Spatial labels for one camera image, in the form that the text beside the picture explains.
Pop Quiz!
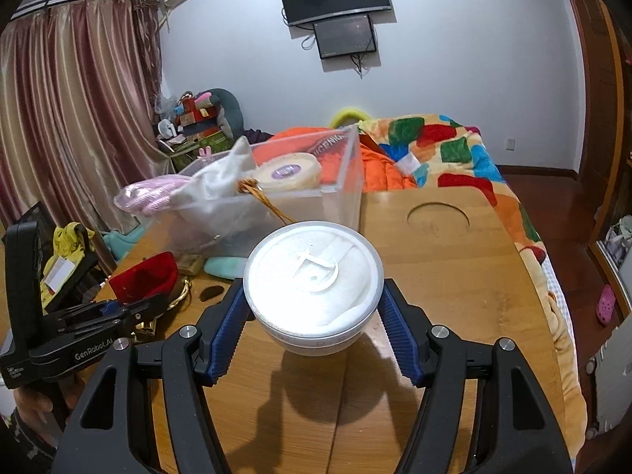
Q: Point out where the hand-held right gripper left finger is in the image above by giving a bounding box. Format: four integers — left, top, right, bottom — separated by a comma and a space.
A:
52, 279, 248, 474

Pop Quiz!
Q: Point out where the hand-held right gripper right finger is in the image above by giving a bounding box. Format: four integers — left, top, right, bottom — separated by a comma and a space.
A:
380, 278, 574, 474

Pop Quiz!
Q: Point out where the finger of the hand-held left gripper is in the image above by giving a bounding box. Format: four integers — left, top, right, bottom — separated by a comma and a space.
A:
44, 295, 169, 329
64, 313, 160, 344

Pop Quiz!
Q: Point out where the white round container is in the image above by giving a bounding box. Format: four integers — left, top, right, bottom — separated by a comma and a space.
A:
244, 222, 385, 356

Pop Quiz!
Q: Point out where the pink rope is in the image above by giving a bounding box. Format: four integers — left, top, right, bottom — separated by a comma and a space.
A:
113, 175, 196, 216

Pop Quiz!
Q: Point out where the clear plastic storage box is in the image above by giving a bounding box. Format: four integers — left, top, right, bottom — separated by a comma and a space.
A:
170, 125, 365, 258

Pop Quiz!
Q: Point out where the white cloth pouch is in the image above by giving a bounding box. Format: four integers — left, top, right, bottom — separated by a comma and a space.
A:
185, 135, 258, 203

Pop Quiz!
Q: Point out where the plastic tub with purple label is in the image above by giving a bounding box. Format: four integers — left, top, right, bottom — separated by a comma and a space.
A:
253, 153, 323, 192

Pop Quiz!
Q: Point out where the person's left forearm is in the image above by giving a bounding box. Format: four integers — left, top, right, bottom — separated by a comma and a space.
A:
0, 405, 60, 474

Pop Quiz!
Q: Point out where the wooden desktop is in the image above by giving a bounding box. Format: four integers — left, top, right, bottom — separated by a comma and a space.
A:
94, 185, 564, 474

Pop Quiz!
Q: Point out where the person's left hand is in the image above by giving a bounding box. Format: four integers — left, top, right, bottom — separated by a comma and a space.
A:
12, 375, 82, 430

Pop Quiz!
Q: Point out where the yellow cloth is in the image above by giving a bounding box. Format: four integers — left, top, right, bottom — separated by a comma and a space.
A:
42, 224, 97, 307

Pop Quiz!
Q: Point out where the gold foil item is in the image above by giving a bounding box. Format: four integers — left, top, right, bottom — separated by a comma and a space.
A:
168, 276, 193, 312

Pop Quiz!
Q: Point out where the black chair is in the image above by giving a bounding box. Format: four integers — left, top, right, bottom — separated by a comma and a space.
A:
15, 201, 114, 317

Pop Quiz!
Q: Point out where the teal fabric piece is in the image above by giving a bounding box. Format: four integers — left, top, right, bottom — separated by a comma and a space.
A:
205, 256, 250, 280

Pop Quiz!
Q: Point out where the teal cloth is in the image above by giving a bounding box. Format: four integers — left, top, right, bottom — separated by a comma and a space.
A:
103, 231, 136, 260

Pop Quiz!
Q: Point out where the orange jacket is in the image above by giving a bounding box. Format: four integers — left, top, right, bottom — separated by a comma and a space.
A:
252, 127, 418, 193

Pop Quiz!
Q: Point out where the striped pink curtain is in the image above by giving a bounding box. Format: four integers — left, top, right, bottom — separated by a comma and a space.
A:
0, 0, 183, 238

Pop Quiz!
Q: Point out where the green storage box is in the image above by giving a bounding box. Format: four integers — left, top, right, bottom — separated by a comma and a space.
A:
170, 131, 233, 171

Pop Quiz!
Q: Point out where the colourful patchwork blanket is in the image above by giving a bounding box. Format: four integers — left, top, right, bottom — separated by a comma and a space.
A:
358, 115, 588, 460

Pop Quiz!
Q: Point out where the pink clog shoe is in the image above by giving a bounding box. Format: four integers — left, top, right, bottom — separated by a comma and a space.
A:
595, 284, 617, 327

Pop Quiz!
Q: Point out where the white panel furniture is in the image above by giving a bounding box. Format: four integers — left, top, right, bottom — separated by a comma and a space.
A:
585, 326, 632, 435

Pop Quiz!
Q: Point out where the red gift box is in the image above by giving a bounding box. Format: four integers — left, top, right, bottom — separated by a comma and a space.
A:
178, 99, 218, 126

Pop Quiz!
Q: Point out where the grey plush cushion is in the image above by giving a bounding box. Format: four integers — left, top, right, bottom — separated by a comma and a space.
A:
205, 89, 244, 136

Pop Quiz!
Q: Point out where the pile of shoes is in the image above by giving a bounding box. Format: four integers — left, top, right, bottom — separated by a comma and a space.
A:
605, 217, 632, 262

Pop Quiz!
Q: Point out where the wooden wardrobe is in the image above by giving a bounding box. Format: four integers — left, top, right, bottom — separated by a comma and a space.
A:
560, 0, 632, 277

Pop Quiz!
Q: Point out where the golden braided cord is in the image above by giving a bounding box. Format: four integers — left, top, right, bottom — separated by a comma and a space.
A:
237, 180, 297, 225

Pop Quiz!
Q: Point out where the yellow ring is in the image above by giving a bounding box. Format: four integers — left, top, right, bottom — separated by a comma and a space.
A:
330, 106, 371, 129

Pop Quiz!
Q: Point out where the small black wall monitor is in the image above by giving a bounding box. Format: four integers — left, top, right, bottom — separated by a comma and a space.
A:
312, 15, 378, 60

